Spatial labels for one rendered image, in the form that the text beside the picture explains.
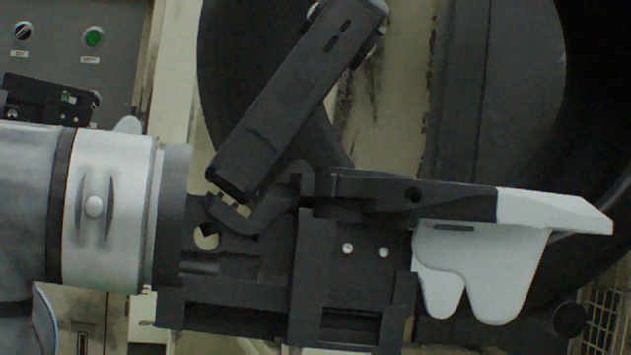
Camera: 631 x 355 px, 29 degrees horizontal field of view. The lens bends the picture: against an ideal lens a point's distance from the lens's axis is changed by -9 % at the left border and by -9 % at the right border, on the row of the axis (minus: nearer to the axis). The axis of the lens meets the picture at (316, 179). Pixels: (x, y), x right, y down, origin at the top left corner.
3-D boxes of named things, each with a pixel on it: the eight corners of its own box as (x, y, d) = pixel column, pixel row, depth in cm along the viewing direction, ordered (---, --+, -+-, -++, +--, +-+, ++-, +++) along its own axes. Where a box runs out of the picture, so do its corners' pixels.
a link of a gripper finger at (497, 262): (601, 331, 55) (421, 319, 59) (615, 200, 55) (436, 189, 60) (582, 331, 52) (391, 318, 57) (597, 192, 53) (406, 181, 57)
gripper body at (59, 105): (101, 93, 136) (1, 70, 133) (82, 172, 136) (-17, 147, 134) (98, 93, 143) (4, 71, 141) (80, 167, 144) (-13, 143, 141)
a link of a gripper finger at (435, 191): (520, 235, 58) (351, 223, 62) (523, 195, 58) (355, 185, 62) (481, 225, 54) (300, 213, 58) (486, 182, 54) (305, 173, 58)
